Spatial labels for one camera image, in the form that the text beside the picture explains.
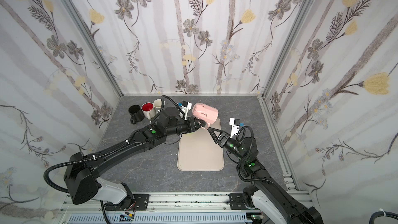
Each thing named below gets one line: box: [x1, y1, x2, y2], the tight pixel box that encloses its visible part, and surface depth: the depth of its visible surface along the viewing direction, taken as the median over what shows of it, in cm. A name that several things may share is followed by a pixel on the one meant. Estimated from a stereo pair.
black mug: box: [128, 104, 145, 125], surface depth 103 cm
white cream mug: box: [140, 101, 156, 120], surface depth 106 cm
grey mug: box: [152, 98, 162, 115], surface depth 106 cm
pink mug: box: [191, 103, 219, 130], surface depth 72 cm
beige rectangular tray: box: [177, 117, 225, 172], surface depth 90 cm
